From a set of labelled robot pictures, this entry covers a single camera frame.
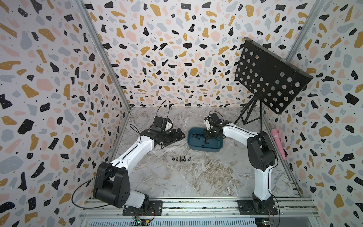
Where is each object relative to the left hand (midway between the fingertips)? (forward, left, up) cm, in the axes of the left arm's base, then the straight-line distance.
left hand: (182, 137), depth 84 cm
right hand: (+9, -15, -12) cm, 22 cm away
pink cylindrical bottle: (+5, -69, -18) cm, 71 cm away
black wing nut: (-6, +6, -17) cm, 19 cm away
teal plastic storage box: (+8, -10, -18) cm, 22 cm away
